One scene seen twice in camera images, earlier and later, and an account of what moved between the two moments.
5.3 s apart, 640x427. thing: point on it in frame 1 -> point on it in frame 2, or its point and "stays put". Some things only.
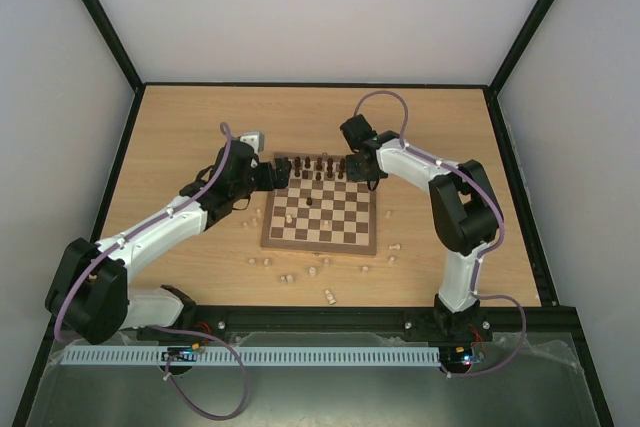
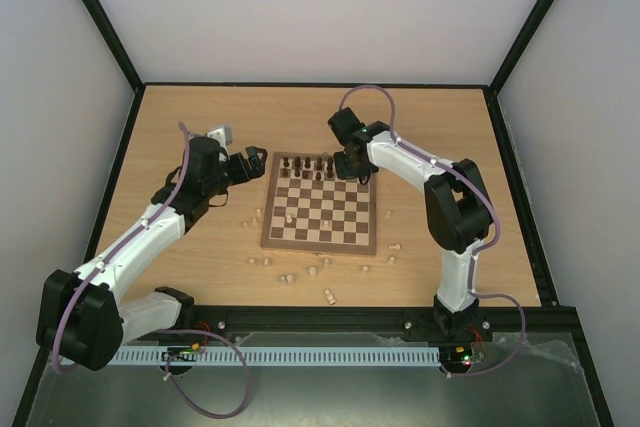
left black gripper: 282,175 -> 258,169
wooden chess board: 320,209 stays put
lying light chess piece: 330,298 stays put
